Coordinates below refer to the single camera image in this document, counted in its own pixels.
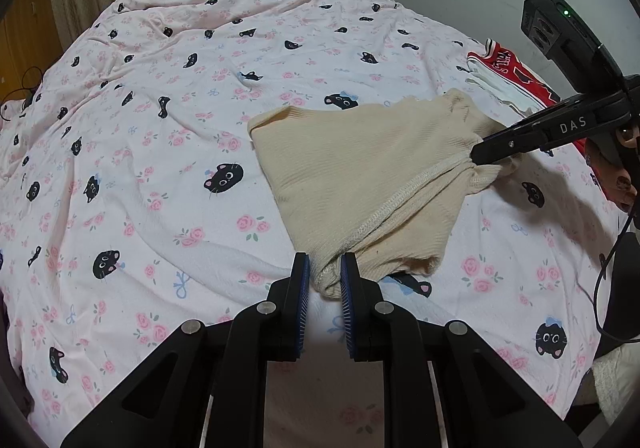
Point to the beige knit garment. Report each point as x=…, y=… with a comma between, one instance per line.
x=360, y=163

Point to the red basketball jersey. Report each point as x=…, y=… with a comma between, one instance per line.
x=505, y=63

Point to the white t-shirt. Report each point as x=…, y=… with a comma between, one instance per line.
x=500, y=90

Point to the pink cat print blanket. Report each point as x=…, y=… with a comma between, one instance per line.
x=150, y=153

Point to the person's right hand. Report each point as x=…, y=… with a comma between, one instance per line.
x=622, y=183

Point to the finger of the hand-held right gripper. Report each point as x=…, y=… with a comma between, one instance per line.
x=530, y=133

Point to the light wooden wardrobe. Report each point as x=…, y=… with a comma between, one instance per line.
x=20, y=23

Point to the dark grey cloth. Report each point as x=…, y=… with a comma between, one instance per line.
x=625, y=288

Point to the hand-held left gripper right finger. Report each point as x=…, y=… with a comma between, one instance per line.
x=347, y=308

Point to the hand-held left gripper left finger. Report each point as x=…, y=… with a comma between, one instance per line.
x=301, y=300

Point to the person's white jacket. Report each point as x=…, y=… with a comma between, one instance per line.
x=620, y=378

